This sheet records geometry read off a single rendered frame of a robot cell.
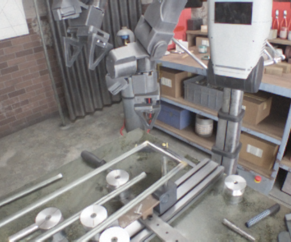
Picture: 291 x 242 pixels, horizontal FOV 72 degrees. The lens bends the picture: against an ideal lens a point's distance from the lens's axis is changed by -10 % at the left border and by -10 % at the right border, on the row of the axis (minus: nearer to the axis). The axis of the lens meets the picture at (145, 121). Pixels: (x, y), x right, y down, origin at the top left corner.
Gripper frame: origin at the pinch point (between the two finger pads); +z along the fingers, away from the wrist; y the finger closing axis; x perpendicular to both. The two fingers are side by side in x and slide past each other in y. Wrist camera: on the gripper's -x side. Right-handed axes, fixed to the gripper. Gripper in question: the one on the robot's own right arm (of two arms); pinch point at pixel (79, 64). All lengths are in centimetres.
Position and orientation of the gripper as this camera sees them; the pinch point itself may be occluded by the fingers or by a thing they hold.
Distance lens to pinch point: 59.6
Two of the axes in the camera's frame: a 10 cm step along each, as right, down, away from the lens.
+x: 5.6, 0.7, 8.2
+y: 7.9, 2.4, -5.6
